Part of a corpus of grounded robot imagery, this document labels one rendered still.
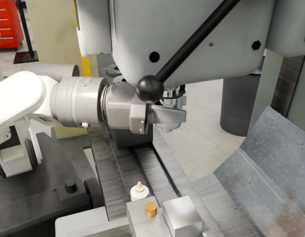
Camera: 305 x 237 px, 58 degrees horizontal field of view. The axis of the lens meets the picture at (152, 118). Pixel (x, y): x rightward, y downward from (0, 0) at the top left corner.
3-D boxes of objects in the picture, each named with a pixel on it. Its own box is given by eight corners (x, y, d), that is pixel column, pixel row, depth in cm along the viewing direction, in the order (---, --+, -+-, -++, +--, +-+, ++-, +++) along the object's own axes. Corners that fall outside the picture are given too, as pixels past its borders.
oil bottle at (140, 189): (134, 225, 62) (132, 191, 56) (129, 211, 65) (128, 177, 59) (151, 220, 63) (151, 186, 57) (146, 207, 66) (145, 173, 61)
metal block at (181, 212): (173, 250, 49) (175, 229, 45) (161, 223, 53) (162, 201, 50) (199, 241, 50) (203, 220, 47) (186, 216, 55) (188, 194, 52)
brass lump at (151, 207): (146, 218, 51) (146, 212, 50) (143, 209, 52) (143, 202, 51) (158, 215, 51) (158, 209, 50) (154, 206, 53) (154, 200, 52)
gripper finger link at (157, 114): (185, 122, 45) (147, 121, 45) (186, 106, 43) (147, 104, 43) (185, 128, 43) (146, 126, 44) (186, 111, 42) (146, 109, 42)
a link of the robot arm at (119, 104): (144, 99, 39) (62, 95, 40) (145, 152, 44) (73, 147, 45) (153, 66, 49) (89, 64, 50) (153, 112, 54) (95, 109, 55)
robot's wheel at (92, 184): (86, 201, 134) (81, 171, 124) (96, 198, 136) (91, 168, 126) (99, 233, 120) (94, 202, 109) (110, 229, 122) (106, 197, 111)
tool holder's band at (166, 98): (178, 89, 47) (178, 84, 47) (186, 102, 43) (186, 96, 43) (152, 91, 47) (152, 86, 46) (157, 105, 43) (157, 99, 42)
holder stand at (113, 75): (117, 149, 85) (112, 91, 75) (103, 114, 103) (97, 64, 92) (153, 141, 89) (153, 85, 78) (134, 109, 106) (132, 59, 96)
